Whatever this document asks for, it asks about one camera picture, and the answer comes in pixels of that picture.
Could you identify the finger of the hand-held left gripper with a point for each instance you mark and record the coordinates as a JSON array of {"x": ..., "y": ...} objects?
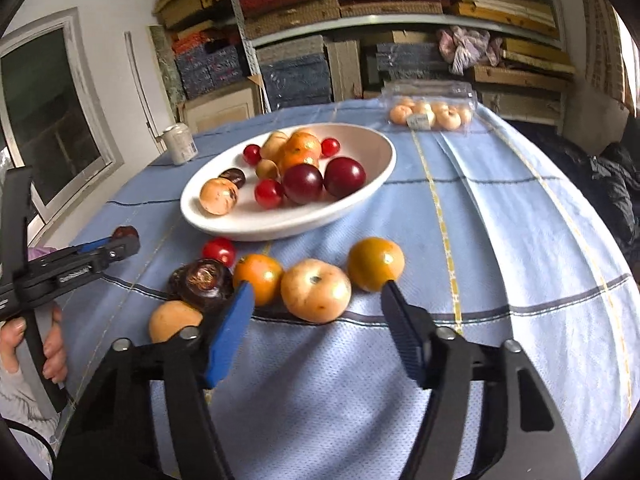
[
  {"x": 120, "y": 252},
  {"x": 97, "y": 246}
]

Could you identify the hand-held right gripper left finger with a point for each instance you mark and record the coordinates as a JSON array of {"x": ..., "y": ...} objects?
[{"x": 230, "y": 332}]

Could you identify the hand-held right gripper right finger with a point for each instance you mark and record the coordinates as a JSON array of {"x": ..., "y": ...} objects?
[{"x": 407, "y": 332}]

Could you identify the small dark chestnut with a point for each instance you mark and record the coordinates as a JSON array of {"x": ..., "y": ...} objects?
[
  {"x": 233, "y": 176},
  {"x": 125, "y": 233}
]

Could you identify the pale orange peach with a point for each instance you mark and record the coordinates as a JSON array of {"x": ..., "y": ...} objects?
[{"x": 316, "y": 290}]

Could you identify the white oval bowl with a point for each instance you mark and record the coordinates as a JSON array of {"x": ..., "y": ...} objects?
[{"x": 310, "y": 220}]

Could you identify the red cherry tomato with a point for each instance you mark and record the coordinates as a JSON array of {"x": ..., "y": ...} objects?
[
  {"x": 219, "y": 251},
  {"x": 330, "y": 147},
  {"x": 269, "y": 193},
  {"x": 251, "y": 154}
]

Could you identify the dark red plum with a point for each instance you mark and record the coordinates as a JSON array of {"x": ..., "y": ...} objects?
[
  {"x": 302, "y": 183},
  {"x": 345, "y": 176}
]

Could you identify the small brown longan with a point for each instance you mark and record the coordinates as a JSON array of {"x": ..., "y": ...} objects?
[{"x": 266, "y": 169}]

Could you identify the tan loquat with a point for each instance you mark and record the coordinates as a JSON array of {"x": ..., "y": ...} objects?
[{"x": 272, "y": 146}]

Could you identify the person's left forearm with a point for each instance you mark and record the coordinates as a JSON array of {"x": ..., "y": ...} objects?
[{"x": 20, "y": 402}]

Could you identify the person's left hand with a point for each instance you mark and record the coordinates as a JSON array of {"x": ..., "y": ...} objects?
[{"x": 55, "y": 355}]

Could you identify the yellow apricot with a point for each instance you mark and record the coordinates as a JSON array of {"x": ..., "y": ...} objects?
[{"x": 172, "y": 321}]

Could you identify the large dark water chestnut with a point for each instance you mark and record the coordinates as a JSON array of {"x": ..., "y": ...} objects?
[{"x": 200, "y": 280}]

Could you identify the orange persimmon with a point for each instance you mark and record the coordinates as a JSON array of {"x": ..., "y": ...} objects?
[{"x": 257, "y": 275}]

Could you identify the yellow green tangerine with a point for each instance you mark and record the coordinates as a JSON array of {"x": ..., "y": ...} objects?
[{"x": 376, "y": 264}]

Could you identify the speckled orange peach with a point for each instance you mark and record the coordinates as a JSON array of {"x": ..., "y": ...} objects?
[{"x": 218, "y": 196}]

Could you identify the silver drink can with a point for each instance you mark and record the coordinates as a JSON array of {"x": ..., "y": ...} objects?
[{"x": 181, "y": 147}]

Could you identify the blue striped tablecloth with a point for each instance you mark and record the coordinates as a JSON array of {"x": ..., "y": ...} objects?
[{"x": 500, "y": 240}]

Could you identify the white framed window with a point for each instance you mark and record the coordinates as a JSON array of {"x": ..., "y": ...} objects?
[{"x": 55, "y": 110}]

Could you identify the wooden framed panel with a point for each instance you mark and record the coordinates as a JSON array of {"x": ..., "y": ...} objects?
[{"x": 220, "y": 107}]

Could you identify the orange tangerine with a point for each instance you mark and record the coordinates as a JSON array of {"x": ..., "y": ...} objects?
[{"x": 300, "y": 152}]

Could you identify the group of small pale peaches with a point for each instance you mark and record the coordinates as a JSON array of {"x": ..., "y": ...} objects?
[{"x": 400, "y": 114}]

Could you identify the clear plastic clamshell box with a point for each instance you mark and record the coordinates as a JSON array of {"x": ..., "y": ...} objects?
[{"x": 425, "y": 91}]

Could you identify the black jacket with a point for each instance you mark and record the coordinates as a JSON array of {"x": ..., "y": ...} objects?
[{"x": 610, "y": 180}]

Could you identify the pink white cloth bundle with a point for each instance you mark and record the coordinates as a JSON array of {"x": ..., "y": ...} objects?
[{"x": 462, "y": 47}]

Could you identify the white metal shelf rack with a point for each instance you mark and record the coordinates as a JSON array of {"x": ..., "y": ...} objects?
[{"x": 380, "y": 22}]

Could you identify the bright window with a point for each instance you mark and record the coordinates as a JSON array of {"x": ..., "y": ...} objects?
[{"x": 631, "y": 60}]

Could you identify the beige woven curtain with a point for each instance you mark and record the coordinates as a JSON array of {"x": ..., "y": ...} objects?
[{"x": 600, "y": 35}]

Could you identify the white curved wall pipe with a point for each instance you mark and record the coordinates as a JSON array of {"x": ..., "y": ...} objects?
[{"x": 137, "y": 75}]

